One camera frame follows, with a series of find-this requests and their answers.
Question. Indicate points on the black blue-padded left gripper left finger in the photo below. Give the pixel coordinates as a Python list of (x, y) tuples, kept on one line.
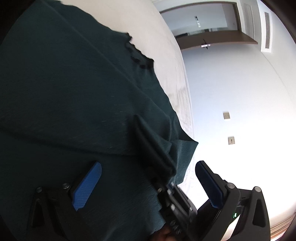
[(85, 188)]

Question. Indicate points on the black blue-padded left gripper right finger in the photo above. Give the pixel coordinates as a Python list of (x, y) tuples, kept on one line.
[(226, 200)]

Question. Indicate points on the dark green knit sweater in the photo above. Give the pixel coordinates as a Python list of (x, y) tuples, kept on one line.
[(75, 92)]

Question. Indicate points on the person's right hand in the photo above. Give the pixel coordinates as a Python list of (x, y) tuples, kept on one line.
[(163, 234)]

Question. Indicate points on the beige bed sheet mattress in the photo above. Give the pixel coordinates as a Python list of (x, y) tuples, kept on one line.
[(152, 36)]

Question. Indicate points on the lower wall socket plate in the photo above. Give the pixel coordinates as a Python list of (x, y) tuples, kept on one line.
[(231, 140)]

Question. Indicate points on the wall socket plate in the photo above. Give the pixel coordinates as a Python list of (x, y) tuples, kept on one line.
[(226, 115), (231, 140)]

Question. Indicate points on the upper wall socket plate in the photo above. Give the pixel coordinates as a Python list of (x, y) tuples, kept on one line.
[(226, 115)]

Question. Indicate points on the white wall air vent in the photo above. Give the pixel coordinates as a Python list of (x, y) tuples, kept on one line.
[(266, 29)]

